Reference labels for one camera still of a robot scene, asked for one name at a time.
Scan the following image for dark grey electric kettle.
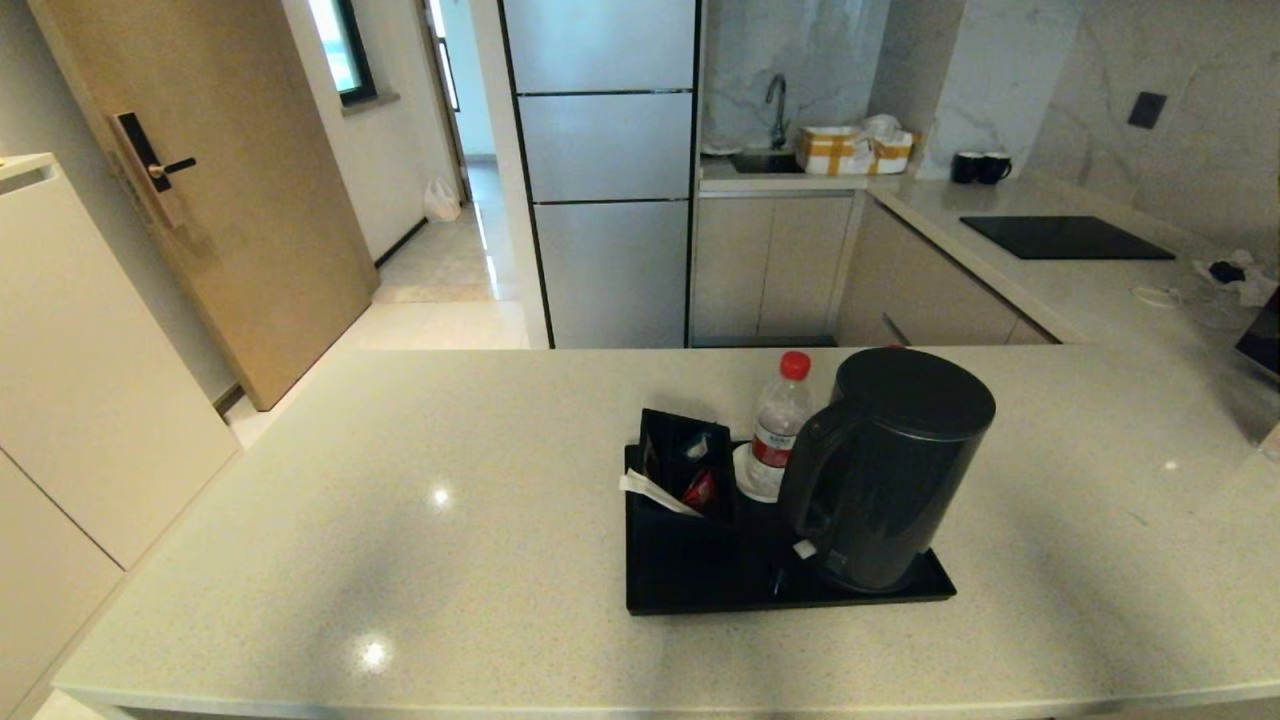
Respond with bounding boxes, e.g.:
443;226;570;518
778;346;997;594

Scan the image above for black sachet holder box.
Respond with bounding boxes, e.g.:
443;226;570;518
636;407;742;531

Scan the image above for white paper stick packet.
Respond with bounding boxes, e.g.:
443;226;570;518
619;468;705;519

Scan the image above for white round saucer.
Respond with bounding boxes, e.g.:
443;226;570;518
733;442;791;504

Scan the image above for beige sink base cabinet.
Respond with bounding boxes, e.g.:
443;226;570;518
689;190;863;348

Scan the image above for silver refrigerator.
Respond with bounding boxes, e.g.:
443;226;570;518
497;0;702;350

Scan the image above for black rectangular serving tray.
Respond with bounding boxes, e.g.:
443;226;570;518
624;440;958;616

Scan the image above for kitchen sink basin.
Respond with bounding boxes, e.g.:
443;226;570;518
729;150;807;176

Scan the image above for white plastic bag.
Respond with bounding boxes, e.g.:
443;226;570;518
424;176;464;223

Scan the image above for white box yellow tape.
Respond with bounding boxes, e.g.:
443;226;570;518
796;125;873;177
868;130;917;176

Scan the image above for dark kitchen faucet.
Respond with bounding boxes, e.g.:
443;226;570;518
764;73;792;151

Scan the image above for beige cooktop base cabinet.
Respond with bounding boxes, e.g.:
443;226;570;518
835;195;1063;348

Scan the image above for brown wooden door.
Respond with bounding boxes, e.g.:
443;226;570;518
27;0;380;412

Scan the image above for black framed window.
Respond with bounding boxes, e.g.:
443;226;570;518
307;0;399;113

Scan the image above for black induction cooktop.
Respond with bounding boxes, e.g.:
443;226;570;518
959;215;1178;262

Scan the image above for white tall cabinet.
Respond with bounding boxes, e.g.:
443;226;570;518
0;152;242;720

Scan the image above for white crumpled cloth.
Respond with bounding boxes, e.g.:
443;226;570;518
1193;248;1280;308

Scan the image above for black door lock handle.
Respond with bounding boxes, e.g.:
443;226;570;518
107;109;199;231

